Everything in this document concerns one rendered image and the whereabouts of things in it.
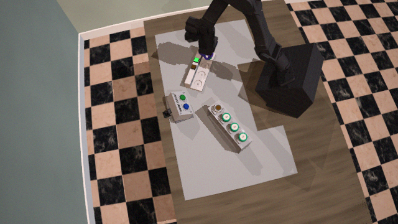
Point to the grey flat mat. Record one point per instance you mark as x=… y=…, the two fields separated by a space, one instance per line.
x=208 y=164

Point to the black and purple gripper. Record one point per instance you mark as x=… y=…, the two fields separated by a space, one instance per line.
x=210 y=48

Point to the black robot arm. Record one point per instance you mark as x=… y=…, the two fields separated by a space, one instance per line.
x=265 y=45

